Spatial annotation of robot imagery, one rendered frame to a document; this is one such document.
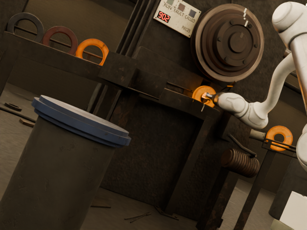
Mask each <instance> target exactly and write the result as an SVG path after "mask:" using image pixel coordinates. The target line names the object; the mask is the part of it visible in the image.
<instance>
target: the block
mask: <svg viewBox="0 0 307 230"><path fill-rule="evenodd" d="M239 122H240V120H239V119H238V118H236V117H235V116H233V115H231V114H229V113H227V112H226V111H225V112H224V115H223V117H222V119H221V122H220V124H219V126H218V129H217V131H216V133H215V137H217V138H219V139H221V140H224V141H227V142H231V139H230V138H229V137H228V136H227V134H231V135H232V136H233V135H234V133H235V131H236V129H237V126H238V124H239Z"/></svg>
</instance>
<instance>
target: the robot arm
mask: <svg viewBox="0 0 307 230"><path fill-rule="evenodd" d="M272 24H273V27H274V29H275V30H276V31H277V32H278V34H279V36H280V37H281V39H282V41H283V43H284V44H285V46H286V47H287V49H288V50H290V51H291V53H290V54H289V55H288V56H287V57H286V58H285V59H283V60H282V61H281V62H280V64H279V65H278V66H277V67H276V69H275V71H274V73H273V76H272V80H271V83H270V89H269V93H268V97H267V99H266V101H265V102H263V103H260V102H255V103H248V102H246V101H245V100H244V98H243V97H242V96H240V95H238V94H234V93H224V92H221V93H216V94H209V93H208V92H207V93H204V94H203V95H202V97H203V98H205V99H208V100H209V101H210V100H212V102H213V104H214V105H216V106H217V107H219V108H221V109H223V110H224V111H226V112H227V113H229V114H231V115H233V116H235V117H236V118H238V119H239V120H240V121H241V122H243V123H244V124H246V125H247V126H249V127H251V128H254V129H263V128H264V127H266V125H267V124H268V117H267V115H268V113H269V112H270V111H271V110H272V109H273V108H274V107H275V105H276V103H277V101H278V99H279V96H280V93H281V90H282V87H283V84H284V81H285V79H286V77H287V75H288V74H289V73H291V72H292V71H294V70H296V73H297V77H298V81H299V85H300V89H301V93H302V97H303V102H304V105H305V109H306V113H307V7H306V6H305V5H303V4H300V3H296V2H287V3H283V4H281V5H280V6H278V7H277V9H276V10H275V12H274V14H273V16H272ZM296 154H297V158H298V161H299V162H300V164H301V166H302V167H303V168H304V170H305V171H306V172H307V124H306V125H305V127H304V128H303V131H302V135H301V136H300V138H299V140H298V142H297V146H296Z"/></svg>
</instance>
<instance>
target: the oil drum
mask: <svg viewBox="0 0 307 230"><path fill-rule="evenodd" d="M293 156H296V157H297V154H296V153H294V154H293ZM292 191H293V192H296V193H298V194H301V195H304V196H306V197H307V172H306V171H305V170H304V168H303V167H302V166H301V164H300V162H299V161H298V159H296V158H293V157H292V159H291V161H290V163H289V166H288V168H287V170H286V173H285V175H284V177H283V179H282V182H281V184H280V186H279V189H278V191H277V193H276V196H275V198H274V200H273V203H272V205H271V207H270V210H269V212H268V213H269V215H271V216H272V217H274V218H275V219H277V220H280V218H281V216H282V213H283V211H284V209H285V206H286V204H287V202H288V199H289V197H290V195H291V193H292Z"/></svg>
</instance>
